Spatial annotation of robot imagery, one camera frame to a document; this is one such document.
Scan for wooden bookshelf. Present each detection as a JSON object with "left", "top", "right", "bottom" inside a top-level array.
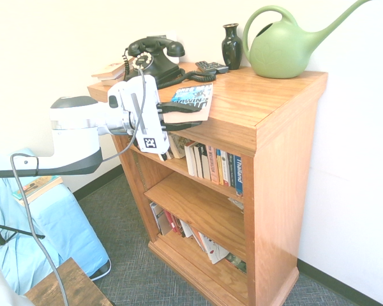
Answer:
[{"left": 87, "top": 62, "right": 329, "bottom": 306}]

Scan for orange Washington spine book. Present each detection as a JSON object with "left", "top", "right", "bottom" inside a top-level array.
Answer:
[{"left": 207, "top": 146, "right": 220, "bottom": 185}]

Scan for grey white cover book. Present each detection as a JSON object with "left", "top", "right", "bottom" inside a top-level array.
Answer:
[{"left": 149, "top": 201, "right": 173, "bottom": 237}]

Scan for white patterned paperback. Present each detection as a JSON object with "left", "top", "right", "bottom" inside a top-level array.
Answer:
[{"left": 169, "top": 133, "right": 192, "bottom": 159}]

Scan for black telephone handset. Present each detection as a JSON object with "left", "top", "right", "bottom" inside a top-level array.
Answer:
[{"left": 126, "top": 36, "right": 186, "bottom": 59}]

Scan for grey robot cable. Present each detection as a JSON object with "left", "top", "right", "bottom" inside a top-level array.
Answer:
[{"left": 11, "top": 68, "right": 147, "bottom": 306}]

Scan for cream cover paperback book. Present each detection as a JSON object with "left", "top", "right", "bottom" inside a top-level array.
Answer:
[{"left": 91, "top": 61, "right": 133, "bottom": 80}]

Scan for loose paper cards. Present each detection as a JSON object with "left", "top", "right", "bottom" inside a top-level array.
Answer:
[{"left": 228, "top": 196, "right": 244, "bottom": 211}]

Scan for black coiled telephone cord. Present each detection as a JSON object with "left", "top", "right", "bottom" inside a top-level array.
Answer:
[{"left": 121, "top": 47, "right": 217, "bottom": 90}]

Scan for white slim book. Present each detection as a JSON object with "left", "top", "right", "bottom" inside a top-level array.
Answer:
[{"left": 179, "top": 219, "right": 194, "bottom": 239}]

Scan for light blue cloth cover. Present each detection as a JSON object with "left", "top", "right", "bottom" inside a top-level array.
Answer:
[{"left": 0, "top": 147, "right": 111, "bottom": 296}]

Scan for white black spine book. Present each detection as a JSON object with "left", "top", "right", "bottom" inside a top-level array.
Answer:
[{"left": 200, "top": 145, "right": 211, "bottom": 181}]

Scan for blue Darwin's Radio paperback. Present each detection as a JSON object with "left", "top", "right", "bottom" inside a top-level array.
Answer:
[{"left": 161, "top": 82, "right": 214, "bottom": 124}]

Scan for plain white paperback book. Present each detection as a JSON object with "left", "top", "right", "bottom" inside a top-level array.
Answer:
[{"left": 184, "top": 142, "right": 197, "bottom": 177}]

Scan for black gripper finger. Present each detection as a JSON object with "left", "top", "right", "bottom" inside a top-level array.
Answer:
[
  {"left": 156, "top": 101, "right": 208, "bottom": 115},
  {"left": 159, "top": 121, "right": 202, "bottom": 132}
]

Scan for green plastic watering can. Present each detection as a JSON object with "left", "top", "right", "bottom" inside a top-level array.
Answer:
[{"left": 242, "top": 0, "right": 374, "bottom": 79}]

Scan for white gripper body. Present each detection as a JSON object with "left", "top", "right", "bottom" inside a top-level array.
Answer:
[{"left": 116, "top": 75, "right": 170, "bottom": 154}]

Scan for teal orange cover book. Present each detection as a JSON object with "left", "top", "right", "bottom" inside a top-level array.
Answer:
[{"left": 13, "top": 175, "right": 64, "bottom": 207}]

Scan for yellow spine book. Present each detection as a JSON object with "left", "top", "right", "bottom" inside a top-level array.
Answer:
[{"left": 216, "top": 149, "right": 225, "bottom": 186}]

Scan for dark remote control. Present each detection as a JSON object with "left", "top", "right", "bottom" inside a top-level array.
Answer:
[
  {"left": 207, "top": 61, "right": 230, "bottom": 75},
  {"left": 195, "top": 60, "right": 218, "bottom": 75}
]

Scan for dark brown wooden table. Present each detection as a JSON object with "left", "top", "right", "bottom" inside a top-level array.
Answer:
[{"left": 24, "top": 257, "right": 114, "bottom": 306}]

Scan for dark spine slim book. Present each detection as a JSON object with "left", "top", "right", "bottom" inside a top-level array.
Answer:
[{"left": 174, "top": 215, "right": 186, "bottom": 238}]

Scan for white book red spots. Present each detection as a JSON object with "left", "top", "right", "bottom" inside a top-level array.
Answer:
[{"left": 198, "top": 232, "right": 230, "bottom": 265}]

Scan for white spine thin book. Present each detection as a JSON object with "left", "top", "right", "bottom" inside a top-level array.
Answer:
[{"left": 220, "top": 150, "right": 230, "bottom": 187}]

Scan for red spine slim book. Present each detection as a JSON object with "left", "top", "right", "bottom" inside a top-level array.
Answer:
[{"left": 163, "top": 210, "right": 180, "bottom": 235}]

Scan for blue Thailand guide book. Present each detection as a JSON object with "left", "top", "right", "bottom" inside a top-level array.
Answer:
[{"left": 234, "top": 155, "right": 244, "bottom": 196}]

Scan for black rotary telephone base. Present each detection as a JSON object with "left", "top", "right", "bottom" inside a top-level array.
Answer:
[{"left": 132, "top": 51, "right": 186, "bottom": 86}]

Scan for black glossy vase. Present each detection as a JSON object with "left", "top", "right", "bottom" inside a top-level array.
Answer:
[{"left": 222, "top": 24, "right": 243, "bottom": 71}]

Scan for orange white leaning book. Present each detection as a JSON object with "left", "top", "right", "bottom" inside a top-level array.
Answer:
[{"left": 191, "top": 226, "right": 207, "bottom": 252}]

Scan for dark green flat book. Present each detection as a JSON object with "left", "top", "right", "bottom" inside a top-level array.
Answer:
[{"left": 223, "top": 252, "right": 248, "bottom": 275}]

